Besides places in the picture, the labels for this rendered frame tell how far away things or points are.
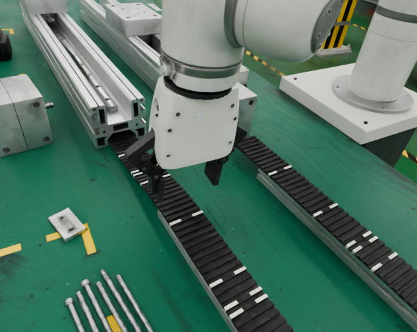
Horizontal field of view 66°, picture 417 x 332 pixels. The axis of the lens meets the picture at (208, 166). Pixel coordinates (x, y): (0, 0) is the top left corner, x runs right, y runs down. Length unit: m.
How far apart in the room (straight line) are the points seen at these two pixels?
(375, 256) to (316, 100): 0.44
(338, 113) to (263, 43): 0.53
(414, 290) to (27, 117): 0.61
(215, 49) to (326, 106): 0.53
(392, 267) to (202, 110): 0.31
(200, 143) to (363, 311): 0.28
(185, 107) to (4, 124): 0.36
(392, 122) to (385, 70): 0.11
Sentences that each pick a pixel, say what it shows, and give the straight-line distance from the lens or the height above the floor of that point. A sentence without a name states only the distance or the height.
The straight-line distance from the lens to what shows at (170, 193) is 0.48.
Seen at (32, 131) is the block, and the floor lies 0.81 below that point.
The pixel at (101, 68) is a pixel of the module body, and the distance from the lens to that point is 0.75.
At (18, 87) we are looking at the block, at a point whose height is 0.87.
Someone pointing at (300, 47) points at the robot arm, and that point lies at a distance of 0.27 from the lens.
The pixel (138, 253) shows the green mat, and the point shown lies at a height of 0.78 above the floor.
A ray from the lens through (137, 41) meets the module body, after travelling 0.89.
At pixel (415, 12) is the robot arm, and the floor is 1.02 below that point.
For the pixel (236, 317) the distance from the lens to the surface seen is 0.37.
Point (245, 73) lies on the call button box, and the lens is 0.83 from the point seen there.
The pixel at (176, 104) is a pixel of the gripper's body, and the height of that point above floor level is 0.99.
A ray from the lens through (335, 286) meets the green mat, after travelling 0.47.
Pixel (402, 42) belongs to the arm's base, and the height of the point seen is 0.96.
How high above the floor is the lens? 1.15
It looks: 39 degrees down
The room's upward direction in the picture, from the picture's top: 6 degrees clockwise
